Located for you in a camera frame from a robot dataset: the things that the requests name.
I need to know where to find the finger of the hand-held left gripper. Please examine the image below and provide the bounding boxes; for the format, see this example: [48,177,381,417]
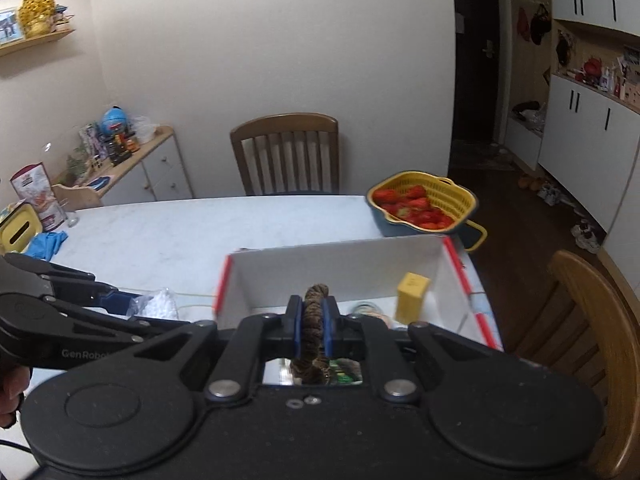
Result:
[47,299,194,343]
[37,266,134,316]

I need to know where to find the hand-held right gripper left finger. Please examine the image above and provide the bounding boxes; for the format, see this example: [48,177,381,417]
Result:
[127,296,305,405]

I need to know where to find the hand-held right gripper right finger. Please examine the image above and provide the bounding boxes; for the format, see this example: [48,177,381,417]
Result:
[322,297,503,405]

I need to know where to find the brown braided rope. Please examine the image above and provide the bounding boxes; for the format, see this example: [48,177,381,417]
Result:
[291,283,331,385]

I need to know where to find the white cardboard box red edges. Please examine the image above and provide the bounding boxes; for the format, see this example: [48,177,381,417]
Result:
[212,236,504,352]

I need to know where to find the person's left hand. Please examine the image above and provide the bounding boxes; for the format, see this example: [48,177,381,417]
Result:
[0,364,27,430]

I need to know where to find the crumpled clear plastic bag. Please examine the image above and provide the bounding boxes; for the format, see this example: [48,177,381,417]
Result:
[129,287,180,320]

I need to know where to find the green printed packet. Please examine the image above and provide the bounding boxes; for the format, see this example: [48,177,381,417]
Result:
[327,359,364,386]

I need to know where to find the blue cloth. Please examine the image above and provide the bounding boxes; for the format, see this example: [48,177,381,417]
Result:
[25,230,69,262]

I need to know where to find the small yellow box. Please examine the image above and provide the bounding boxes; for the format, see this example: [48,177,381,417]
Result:
[394,272,432,325]

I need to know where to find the yellow tissue box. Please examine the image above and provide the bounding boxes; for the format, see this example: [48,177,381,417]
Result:
[0,206,45,255]

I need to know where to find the red white snack packet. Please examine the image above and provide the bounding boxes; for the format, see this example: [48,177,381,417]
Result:
[11,161,68,229]

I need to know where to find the white sideboard wooden top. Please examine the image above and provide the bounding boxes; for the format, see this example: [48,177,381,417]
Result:
[52,126,195,206]

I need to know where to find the pile of strawberries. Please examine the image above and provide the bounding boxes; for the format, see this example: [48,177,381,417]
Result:
[374,185,456,230]

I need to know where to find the dark printed box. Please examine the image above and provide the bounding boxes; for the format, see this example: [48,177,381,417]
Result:
[107,132,139,166]

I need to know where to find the purple printed box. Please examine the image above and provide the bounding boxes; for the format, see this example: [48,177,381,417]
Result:
[79,122,106,161]

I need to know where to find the yellow colander basket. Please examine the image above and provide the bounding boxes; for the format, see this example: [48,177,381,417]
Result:
[366,170,476,231]

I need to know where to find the blue globe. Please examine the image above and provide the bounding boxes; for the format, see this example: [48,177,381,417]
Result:
[101,105,132,136]

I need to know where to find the dark wooden chair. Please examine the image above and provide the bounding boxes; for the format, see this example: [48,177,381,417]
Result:
[229,112,341,197]

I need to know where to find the light wooden chair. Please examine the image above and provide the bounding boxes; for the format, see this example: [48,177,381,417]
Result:
[505,250,640,480]

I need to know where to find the black and white shoes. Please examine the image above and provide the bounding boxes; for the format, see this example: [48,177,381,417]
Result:
[571,219,604,254]

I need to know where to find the low white shoe bench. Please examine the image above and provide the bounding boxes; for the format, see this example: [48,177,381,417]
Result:
[505,102,546,171]

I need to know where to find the gold ornament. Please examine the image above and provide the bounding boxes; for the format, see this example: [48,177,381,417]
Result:
[18,0,56,39]

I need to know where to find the white lower cabinet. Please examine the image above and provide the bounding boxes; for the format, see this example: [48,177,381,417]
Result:
[537,74,640,234]

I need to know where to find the dark door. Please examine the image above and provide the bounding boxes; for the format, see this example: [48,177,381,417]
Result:
[449,0,507,147]

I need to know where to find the small black hanging bag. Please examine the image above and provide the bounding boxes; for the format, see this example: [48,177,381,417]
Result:
[555,32,574,66]

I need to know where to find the dark blue bowl yellow handle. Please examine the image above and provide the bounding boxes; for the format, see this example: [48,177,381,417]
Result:
[367,200,489,253]

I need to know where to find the black cable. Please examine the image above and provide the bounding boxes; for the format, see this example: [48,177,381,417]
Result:
[0,439,37,457]

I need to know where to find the wooden wall shelf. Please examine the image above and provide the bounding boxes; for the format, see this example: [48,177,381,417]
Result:
[0,27,76,57]

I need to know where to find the small picture frame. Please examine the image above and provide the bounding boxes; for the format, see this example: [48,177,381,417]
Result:
[0,7,26,46]

